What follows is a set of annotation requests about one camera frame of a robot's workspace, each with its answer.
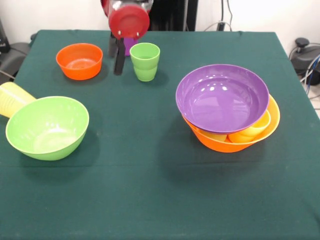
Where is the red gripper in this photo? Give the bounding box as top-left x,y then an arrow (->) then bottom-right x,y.
100,0 -> 151,76

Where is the orange-red bowl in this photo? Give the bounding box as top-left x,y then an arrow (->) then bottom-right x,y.
55,42 -> 104,81

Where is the green bowl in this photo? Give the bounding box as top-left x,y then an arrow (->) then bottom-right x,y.
5,96 -> 90,161

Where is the yellow tapered cup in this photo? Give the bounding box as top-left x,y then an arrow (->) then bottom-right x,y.
0,81 -> 37,119

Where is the purple bowl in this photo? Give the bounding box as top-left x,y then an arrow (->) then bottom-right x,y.
175,64 -> 270,134

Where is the light green tapered cup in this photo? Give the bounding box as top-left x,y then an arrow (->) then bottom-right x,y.
199,129 -> 228,142

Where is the large yellow-orange bowl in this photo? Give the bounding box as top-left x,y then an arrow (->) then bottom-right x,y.
182,94 -> 281,154

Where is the yellow-orange stepped cup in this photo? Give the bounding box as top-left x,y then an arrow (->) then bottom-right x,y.
227,109 -> 272,144

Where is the purple cup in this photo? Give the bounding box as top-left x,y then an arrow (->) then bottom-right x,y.
124,36 -> 140,57

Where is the green stepped cup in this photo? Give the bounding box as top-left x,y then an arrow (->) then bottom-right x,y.
129,42 -> 161,83

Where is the grey office chair base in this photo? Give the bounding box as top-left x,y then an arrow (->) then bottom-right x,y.
0,19 -> 31,81

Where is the dark green tablecloth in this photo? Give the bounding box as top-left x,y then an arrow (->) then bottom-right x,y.
0,29 -> 320,240

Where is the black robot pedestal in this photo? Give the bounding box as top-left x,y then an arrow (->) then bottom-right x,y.
147,0 -> 198,32

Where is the grey cable with plug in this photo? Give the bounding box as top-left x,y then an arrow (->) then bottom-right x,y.
204,21 -> 233,32

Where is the black hanging cable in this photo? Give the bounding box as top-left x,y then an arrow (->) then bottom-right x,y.
226,0 -> 235,32

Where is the blue and white cable bundle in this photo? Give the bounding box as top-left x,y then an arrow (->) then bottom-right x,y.
299,54 -> 320,95

